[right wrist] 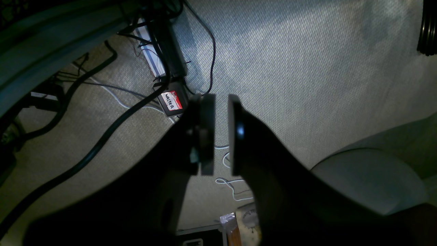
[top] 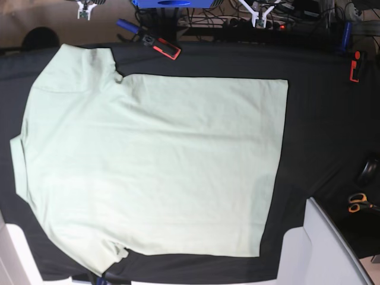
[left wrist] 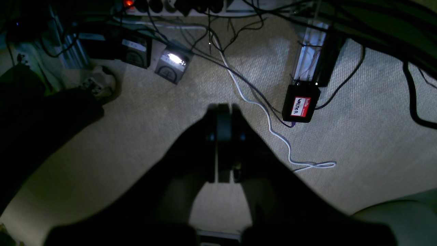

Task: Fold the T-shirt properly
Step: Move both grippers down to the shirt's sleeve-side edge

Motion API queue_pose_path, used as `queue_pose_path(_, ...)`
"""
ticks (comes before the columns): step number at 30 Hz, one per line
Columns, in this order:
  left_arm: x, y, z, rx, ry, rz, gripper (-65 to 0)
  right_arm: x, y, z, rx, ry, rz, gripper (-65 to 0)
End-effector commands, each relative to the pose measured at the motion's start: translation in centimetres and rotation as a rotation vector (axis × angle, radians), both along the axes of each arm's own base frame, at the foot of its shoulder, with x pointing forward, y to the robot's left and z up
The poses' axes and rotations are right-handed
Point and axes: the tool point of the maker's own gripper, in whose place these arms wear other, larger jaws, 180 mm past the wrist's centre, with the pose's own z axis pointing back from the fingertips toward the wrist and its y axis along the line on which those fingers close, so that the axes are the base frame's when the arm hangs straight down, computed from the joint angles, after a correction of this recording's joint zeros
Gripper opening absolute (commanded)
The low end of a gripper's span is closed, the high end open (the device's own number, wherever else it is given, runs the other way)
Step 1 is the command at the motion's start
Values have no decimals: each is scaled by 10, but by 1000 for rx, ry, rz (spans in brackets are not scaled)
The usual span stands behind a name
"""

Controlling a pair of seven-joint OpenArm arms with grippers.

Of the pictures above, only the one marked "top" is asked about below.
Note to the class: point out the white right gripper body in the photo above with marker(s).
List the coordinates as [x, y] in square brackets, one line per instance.
[85, 8]

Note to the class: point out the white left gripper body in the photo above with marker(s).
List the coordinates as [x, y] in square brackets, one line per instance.
[259, 11]

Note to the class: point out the light green T-shirt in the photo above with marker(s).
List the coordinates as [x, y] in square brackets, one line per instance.
[146, 163]

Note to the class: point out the blue stand base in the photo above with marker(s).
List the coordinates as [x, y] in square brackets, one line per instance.
[173, 3]

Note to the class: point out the red black clamp top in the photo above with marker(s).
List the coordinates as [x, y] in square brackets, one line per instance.
[162, 46]

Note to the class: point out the red black clamp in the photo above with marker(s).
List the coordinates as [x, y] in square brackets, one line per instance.
[162, 46]
[357, 66]

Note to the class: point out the blue clamp right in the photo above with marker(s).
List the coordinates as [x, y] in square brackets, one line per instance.
[346, 34]

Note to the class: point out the blue clamp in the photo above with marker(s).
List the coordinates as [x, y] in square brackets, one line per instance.
[346, 34]
[95, 280]

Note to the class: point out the red black clamp right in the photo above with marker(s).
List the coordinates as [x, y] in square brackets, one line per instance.
[357, 66]

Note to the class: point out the black table cloth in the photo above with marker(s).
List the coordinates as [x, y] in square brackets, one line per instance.
[331, 124]

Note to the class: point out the black round object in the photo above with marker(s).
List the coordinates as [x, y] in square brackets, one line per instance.
[368, 171]

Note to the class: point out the white box right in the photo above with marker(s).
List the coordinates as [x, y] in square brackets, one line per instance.
[316, 253]

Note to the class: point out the white box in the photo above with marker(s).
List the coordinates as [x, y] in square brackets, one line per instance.
[316, 253]
[17, 263]

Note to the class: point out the white box left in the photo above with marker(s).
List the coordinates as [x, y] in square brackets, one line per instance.
[17, 263]

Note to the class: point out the blue clamp bottom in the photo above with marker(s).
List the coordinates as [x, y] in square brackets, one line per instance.
[95, 280]

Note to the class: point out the blue handled tool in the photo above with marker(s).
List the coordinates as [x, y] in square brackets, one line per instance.
[129, 26]

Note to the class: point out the orange handled scissors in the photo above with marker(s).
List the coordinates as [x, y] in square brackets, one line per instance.
[359, 202]

